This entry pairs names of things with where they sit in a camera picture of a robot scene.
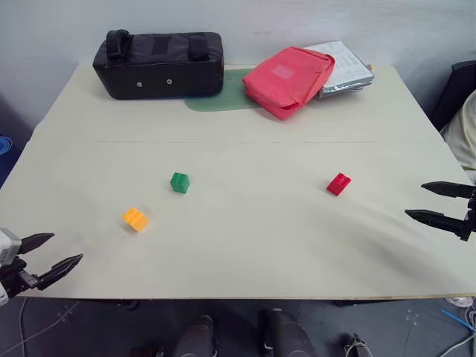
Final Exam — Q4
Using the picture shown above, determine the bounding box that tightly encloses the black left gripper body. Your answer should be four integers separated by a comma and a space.
0, 257, 41, 299

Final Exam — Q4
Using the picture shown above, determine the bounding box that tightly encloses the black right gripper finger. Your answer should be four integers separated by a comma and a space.
420, 180, 476, 200
404, 208, 470, 237

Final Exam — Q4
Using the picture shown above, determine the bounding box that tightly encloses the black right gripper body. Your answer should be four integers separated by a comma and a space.
459, 184, 476, 242

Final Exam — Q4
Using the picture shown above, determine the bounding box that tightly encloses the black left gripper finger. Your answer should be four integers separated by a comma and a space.
36, 254, 84, 292
19, 232, 56, 256

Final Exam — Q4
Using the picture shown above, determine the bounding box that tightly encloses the cream cloth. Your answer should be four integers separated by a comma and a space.
440, 89, 476, 173

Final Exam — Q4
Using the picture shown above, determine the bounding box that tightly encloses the blue foam roll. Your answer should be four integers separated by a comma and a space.
0, 135, 14, 187

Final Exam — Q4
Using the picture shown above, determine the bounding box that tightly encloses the yellow toy brick cube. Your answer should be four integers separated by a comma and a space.
121, 207, 150, 234

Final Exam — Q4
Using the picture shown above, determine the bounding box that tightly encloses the black chair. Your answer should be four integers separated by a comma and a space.
430, 60, 476, 132

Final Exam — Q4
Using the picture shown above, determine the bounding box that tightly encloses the red toy brick cube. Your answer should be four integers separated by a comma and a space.
326, 172, 353, 197

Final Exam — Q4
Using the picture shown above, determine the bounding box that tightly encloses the green toy brick cube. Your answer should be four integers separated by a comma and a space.
169, 171, 192, 195

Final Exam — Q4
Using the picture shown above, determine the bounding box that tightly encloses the dark rounded shape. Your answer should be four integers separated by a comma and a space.
173, 315, 219, 357
257, 308, 314, 357

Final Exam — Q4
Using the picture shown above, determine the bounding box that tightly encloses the silver foil printed packet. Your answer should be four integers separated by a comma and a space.
303, 40, 375, 100

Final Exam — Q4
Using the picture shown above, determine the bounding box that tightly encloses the red fabric pouch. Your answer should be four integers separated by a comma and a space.
242, 45, 337, 121

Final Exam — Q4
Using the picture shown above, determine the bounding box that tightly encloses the black padded bag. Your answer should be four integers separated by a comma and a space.
91, 28, 225, 101

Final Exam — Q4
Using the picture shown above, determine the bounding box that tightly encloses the green mat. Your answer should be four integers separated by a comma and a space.
184, 68, 263, 114

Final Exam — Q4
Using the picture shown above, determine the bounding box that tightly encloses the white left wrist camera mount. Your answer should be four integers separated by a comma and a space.
0, 227, 22, 266

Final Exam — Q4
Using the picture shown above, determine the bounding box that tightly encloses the white floor cable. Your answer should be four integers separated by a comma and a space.
0, 298, 81, 357
427, 295, 476, 357

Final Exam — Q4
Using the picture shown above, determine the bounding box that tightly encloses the blue cable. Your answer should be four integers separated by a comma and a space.
441, 308, 476, 332

